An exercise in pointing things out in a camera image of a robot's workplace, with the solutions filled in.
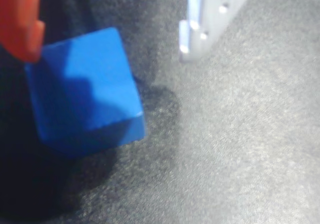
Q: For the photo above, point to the blue cube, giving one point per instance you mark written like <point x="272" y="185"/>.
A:
<point x="87" y="88"/>

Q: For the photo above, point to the dark grey felt mat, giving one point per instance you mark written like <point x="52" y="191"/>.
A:
<point x="225" y="133"/>

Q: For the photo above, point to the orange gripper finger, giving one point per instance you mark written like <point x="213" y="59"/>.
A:
<point x="20" y="21"/>

